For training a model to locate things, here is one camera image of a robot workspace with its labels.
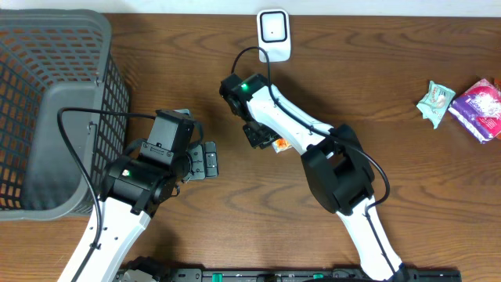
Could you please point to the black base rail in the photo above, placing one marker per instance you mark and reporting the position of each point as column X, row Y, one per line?
column 145, row 269

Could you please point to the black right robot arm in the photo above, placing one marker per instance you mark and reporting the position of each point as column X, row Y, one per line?
column 338, row 172

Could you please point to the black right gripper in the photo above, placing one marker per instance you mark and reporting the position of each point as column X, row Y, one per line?
column 261, row 142

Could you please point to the teal wet wipes pack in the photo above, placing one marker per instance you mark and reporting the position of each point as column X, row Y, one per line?
column 435, row 103

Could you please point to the red snack bar wrapper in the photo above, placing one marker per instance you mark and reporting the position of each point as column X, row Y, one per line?
column 497, row 84

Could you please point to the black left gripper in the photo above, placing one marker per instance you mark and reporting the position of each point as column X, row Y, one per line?
column 209, row 159

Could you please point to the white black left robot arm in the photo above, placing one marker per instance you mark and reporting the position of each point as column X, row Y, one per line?
column 132, row 188

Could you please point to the red purple snack pack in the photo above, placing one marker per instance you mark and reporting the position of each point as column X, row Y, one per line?
column 478, row 110

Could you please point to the small orange box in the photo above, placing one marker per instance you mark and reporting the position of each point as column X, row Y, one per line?
column 281, row 145

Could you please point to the grey plastic mesh basket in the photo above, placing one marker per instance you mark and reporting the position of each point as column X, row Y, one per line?
column 63, row 107

